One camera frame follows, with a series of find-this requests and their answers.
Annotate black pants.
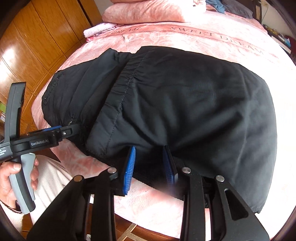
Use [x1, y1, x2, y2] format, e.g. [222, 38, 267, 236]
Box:
[42, 46, 277, 213]

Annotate person's left hand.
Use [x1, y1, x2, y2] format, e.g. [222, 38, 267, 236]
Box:
[0, 158, 40, 209]

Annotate person's white trousers leg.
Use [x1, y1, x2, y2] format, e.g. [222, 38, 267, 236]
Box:
[1, 155, 72, 232]

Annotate wooden wardrobe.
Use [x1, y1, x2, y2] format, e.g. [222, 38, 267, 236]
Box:
[1, 1, 102, 133]

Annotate pink knitted cloth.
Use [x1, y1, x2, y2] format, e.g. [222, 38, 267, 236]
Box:
[83, 23, 118, 38]

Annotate folded pink quilt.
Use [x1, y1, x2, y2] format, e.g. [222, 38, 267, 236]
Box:
[102, 1, 206, 25]

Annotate blue garment on bed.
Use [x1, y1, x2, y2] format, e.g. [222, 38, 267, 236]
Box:
[206, 0, 225, 14]

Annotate cluttered bedside table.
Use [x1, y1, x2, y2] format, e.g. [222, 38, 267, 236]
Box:
[263, 25, 292, 54]

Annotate grey pillow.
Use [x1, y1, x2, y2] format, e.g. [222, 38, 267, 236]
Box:
[222, 0, 253, 19]

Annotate dark bed headboard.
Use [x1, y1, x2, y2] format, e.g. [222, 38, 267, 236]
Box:
[239, 0, 262, 23]

